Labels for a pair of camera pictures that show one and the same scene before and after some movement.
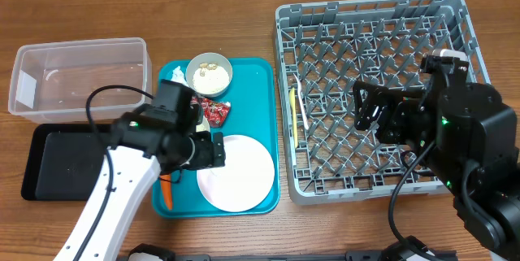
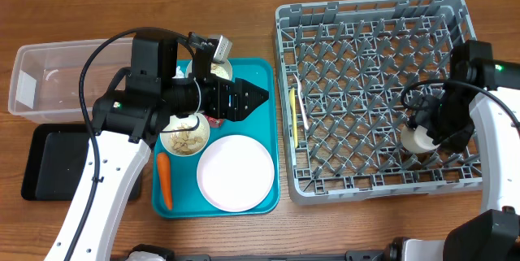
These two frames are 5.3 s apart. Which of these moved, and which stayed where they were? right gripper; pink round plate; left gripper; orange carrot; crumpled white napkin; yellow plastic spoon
Moved: left gripper; right gripper
Stayed: yellow plastic spoon; pink round plate; orange carrot; crumpled white napkin
